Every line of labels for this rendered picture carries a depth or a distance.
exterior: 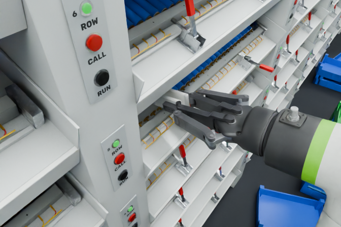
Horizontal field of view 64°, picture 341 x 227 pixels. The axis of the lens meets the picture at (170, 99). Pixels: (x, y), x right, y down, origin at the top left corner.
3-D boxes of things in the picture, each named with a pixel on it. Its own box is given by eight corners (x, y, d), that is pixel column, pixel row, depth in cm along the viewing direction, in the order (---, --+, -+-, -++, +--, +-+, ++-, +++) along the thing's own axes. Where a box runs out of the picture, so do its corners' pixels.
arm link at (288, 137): (297, 196, 39) (316, 154, 44) (309, 138, 32) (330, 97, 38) (256, 177, 42) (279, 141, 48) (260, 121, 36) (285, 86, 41)
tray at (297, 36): (316, 26, 141) (336, 4, 130) (267, 84, 106) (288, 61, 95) (284, 4, 145) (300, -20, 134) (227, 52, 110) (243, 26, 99)
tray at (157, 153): (269, 53, 88) (286, 31, 80) (140, 186, 53) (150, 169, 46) (221, 17, 92) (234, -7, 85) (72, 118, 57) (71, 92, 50)
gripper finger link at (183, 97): (185, 96, 51) (188, 93, 51) (158, 86, 55) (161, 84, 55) (188, 108, 53) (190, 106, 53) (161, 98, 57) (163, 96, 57)
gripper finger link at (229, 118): (236, 133, 46) (233, 138, 45) (180, 116, 52) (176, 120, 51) (236, 115, 44) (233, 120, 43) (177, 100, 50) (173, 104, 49)
